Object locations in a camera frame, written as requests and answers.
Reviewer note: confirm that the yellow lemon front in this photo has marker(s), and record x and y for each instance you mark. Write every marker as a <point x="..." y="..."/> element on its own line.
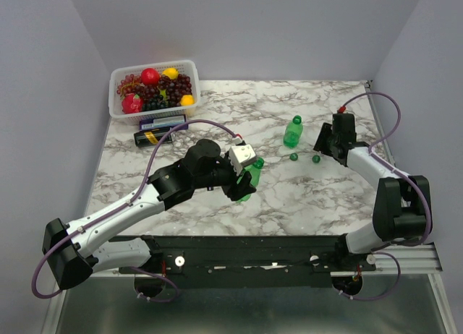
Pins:
<point x="187" y="100"/>

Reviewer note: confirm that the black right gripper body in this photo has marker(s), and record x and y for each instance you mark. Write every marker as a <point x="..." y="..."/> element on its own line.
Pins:
<point x="334" y="141"/>

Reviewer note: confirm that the green bottle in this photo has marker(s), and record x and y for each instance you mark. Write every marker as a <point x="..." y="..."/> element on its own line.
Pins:
<point x="293" y="132"/>
<point x="255" y="171"/>

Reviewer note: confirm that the purple flat box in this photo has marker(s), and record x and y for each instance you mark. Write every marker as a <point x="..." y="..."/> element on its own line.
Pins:
<point x="162" y="122"/>

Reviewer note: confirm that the yellow lemon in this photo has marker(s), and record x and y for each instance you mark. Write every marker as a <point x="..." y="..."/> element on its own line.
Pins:
<point x="171" y="72"/>
<point x="187" y="100"/>

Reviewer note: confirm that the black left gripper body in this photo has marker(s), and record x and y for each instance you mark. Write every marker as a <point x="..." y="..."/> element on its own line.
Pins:
<point x="223" y="176"/>

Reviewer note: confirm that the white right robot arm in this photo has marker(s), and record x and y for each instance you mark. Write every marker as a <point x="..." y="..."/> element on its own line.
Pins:
<point x="401" y="212"/>

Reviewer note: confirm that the black grape bunch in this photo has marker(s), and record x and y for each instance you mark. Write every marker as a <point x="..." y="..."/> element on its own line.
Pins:
<point x="154" y="103"/>

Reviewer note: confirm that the red grape bunch left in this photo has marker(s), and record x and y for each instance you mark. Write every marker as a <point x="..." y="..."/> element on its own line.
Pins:
<point x="128" y="85"/>

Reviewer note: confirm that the dark red grape bunch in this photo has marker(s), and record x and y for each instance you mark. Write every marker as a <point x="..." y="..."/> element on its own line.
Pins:
<point x="173" y="90"/>

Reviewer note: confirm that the white plastic basket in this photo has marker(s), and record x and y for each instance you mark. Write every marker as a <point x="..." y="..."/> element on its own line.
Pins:
<point x="185" y="66"/>

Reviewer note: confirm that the yellow lemon back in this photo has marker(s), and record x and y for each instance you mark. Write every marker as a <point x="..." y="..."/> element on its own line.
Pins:
<point x="171" y="72"/>

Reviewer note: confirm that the black drink can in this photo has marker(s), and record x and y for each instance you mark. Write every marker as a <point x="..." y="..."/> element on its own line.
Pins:
<point x="149" y="137"/>

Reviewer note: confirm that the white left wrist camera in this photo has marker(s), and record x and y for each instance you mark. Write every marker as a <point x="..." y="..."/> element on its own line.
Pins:
<point x="241" y="156"/>

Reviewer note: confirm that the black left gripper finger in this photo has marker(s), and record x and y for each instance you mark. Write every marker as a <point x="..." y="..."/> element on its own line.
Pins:
<point x="245" y="178"/>
<point x="241" y="192"/>

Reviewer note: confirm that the aluminium rail right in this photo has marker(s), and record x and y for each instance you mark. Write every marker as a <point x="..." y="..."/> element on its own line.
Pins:
<point x="422" y="259"/>

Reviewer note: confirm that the red apple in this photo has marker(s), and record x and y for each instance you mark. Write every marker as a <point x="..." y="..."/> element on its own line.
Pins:
<point x="149" y="76"/>

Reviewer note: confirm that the black base frame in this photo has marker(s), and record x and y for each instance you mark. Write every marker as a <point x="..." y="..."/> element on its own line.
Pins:
<point x="251" y="261"/>

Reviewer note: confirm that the pink dragon fruit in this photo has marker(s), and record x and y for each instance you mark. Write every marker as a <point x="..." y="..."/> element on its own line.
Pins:
<point x="132" y="104"/>

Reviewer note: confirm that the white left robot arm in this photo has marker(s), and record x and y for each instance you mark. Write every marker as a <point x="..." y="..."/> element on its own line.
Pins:
<point x="76" y="250"/>

